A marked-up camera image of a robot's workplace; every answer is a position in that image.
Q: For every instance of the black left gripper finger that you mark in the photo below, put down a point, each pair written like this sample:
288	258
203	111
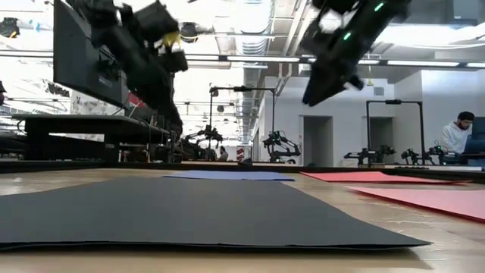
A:
168	113

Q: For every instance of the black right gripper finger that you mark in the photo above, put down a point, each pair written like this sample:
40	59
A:
320	91

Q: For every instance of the blue paper sheet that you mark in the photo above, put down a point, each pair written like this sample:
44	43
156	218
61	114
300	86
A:
227	175

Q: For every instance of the black paper sheet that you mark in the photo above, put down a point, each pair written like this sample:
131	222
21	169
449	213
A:
189	212

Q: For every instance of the red paper sheet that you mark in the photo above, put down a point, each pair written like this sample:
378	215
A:
379	177

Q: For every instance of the pink paper sheet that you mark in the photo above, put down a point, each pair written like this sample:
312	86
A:
447	201

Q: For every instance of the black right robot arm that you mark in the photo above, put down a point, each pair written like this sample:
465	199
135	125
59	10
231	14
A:
360	22

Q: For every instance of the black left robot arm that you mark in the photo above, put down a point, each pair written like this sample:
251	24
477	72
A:
113	34

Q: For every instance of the black background robot arm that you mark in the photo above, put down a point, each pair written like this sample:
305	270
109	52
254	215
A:
363	154
435	151

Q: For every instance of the black computer tower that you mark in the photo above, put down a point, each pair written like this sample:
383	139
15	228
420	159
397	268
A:
148	117

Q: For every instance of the red box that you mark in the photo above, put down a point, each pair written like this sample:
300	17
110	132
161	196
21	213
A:
133	100

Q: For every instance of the yellow hanging ceiling pendant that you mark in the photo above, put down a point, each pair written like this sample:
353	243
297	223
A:
370	83

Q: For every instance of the long ceiling light panel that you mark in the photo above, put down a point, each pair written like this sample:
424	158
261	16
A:
265	59
420	63
369	61
475	65
204	57

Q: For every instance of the black background robot arms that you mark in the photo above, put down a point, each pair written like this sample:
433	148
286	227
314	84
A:
282	142
204	138

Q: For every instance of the grey door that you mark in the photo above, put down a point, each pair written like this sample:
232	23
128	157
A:
318	142

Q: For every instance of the black dome ceiling device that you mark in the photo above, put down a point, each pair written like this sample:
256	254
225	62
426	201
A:
189	32

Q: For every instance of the standing desk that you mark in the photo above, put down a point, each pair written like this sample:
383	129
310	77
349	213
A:
94	123

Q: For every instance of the person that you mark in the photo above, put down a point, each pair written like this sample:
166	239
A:
454	138
223	154

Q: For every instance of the black computer monitor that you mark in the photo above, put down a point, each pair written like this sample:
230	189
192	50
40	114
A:
76	64

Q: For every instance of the black hanging ceiling device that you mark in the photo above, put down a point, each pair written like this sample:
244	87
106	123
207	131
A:
9	27

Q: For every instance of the blue chair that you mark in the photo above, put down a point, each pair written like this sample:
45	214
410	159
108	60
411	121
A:
478	146

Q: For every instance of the light background work table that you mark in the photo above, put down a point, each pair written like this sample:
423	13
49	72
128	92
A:
470	167

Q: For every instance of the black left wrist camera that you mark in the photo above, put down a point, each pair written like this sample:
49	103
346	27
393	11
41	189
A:
174	61

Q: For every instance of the grey wall vent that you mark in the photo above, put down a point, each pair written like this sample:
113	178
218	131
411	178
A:
379	91

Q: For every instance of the black background gantry frame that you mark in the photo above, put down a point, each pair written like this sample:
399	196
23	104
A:
394	101
242	89

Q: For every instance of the black table frame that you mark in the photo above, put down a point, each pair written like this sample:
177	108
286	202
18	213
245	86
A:
113	165

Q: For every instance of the red white striped post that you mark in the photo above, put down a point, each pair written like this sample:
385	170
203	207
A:
240	153

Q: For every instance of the silver ventilation duct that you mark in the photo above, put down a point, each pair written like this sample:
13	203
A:
253	41

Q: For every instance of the small black frame mount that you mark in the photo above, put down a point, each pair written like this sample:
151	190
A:
246	162

